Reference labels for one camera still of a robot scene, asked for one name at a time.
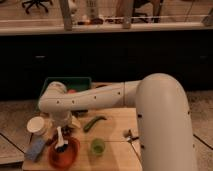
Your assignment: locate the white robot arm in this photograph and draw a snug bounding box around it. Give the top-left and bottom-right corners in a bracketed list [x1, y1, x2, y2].
[38, 73, 198, 171]

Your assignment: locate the black office chair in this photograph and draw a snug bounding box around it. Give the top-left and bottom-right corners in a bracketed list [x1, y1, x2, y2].
[21, 0, 53, 14]

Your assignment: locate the red bowl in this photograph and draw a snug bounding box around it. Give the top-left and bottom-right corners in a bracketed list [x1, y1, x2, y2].
[48, 137, 80, 170]

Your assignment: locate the green cup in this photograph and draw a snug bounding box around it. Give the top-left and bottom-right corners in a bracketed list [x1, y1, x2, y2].
[90, 138, 105, 156]

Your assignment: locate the metal clip tool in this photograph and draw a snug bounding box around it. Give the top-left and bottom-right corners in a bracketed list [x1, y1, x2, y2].
[123, 130, 139, 143]

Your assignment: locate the orange red object in bin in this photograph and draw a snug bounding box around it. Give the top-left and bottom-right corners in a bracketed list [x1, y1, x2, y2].
[68, 89, 77, 93]

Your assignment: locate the white dish brush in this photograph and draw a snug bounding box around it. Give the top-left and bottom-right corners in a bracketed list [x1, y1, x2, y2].
[55, 126, 68, 152]

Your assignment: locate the green bin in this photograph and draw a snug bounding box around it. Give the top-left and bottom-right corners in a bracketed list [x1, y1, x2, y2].
[37, 77, 91, 113]

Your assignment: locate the green cucumber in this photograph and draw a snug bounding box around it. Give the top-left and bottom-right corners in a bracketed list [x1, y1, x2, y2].
[83, 116, 107, 133]

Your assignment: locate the white cup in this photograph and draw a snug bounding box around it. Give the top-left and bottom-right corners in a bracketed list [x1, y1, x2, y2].
[27, 116, 50, 136]

